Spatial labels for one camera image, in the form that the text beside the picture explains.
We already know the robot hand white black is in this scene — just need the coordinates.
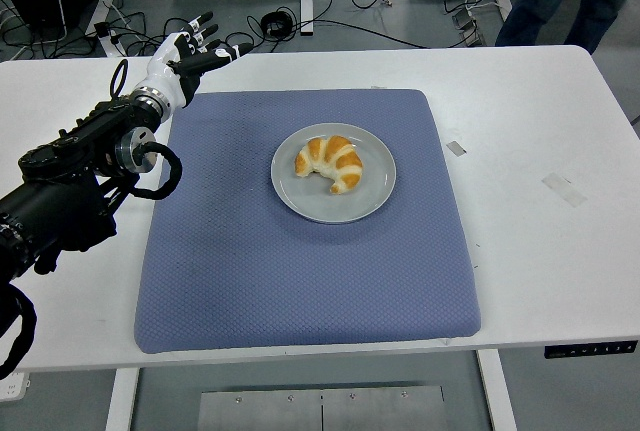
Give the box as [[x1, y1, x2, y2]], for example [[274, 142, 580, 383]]
[[132, 11, 255, 112]]

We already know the croissant bread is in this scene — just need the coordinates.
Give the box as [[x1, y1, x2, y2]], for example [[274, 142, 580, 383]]
[[293, 134, 364, 196]]

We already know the grey round plate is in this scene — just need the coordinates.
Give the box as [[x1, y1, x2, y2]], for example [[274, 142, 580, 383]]
[[270, 122, 398, 226]]

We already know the blue quilted mat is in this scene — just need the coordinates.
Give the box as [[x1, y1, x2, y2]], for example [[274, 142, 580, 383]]
[[133, 88, 484, 356]]

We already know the grey foot pedal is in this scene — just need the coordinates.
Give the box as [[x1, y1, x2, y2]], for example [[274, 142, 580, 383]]
[[452, 8, 487, 47]]

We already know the white power strip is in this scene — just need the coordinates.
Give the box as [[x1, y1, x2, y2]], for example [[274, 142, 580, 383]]
[[0, 371, 31, 401]]

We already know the grey metal plate with screws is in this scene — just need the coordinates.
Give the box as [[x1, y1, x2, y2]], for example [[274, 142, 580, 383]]
[[197, 384, 447, 431]]

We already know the large clear tape piece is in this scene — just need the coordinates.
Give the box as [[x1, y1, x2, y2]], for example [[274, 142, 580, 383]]
[[541, 172, 587, 208]]

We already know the white table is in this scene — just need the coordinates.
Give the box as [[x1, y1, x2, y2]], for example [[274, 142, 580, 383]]
[[0, 44, 640, 431]]

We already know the black table control panel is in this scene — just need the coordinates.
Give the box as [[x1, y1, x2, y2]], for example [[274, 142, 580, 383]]
[[543, 339, 640, 360]]

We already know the white desk frame with cables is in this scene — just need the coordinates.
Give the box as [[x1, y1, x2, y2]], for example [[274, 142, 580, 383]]
[[79, 0, 127, 58]]

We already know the coiled black cable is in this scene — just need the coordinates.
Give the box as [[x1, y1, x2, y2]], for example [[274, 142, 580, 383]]
[[259, 10, 295, 38]]

